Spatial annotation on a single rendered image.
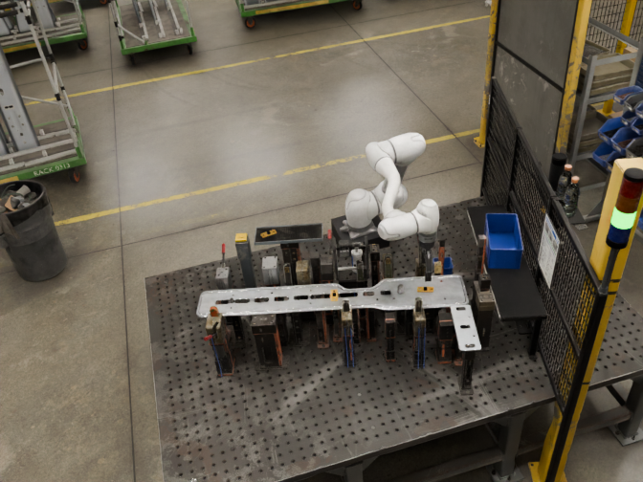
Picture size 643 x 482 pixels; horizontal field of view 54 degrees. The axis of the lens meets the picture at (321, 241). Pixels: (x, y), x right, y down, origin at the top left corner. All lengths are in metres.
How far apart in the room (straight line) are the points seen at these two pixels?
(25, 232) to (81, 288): 0.60
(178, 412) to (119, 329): 1.67
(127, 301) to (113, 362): 0.60
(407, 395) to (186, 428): 1.08
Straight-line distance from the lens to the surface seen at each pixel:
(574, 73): 4.93
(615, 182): 2.44
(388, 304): 3.17
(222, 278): 3.35
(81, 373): 4.65
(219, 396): 3.28
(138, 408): 4.29
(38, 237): 5.28
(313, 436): 3.06
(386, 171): 3.19
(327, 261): 3.31
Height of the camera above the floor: 3.24
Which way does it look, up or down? 39 degrees down
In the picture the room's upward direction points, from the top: 6 degrees counter-clockwise
